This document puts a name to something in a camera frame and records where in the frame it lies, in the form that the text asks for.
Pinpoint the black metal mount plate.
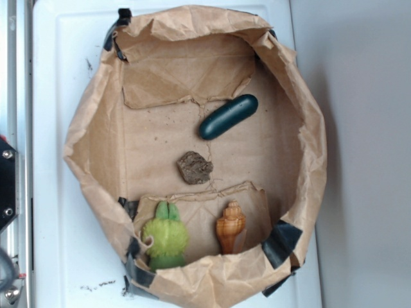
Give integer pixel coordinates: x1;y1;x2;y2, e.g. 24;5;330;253
0;135;19;232

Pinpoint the brown rough rock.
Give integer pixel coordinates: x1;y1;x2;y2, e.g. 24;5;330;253
177;151;214;185

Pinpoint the green fuzzy plush toy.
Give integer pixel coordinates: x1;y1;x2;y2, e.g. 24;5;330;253
141;201;189;272

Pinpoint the orange plastic seashell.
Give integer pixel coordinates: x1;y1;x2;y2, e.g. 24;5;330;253
216;200;247;254

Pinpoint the brown paper lined box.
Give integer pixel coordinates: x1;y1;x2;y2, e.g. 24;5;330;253
64;5;327;307

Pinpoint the aluminium frame rail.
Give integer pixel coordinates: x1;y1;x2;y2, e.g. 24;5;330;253
1;1;35;307

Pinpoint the dark green oblong capsule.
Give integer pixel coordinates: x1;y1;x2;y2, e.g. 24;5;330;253
198;94;259;141

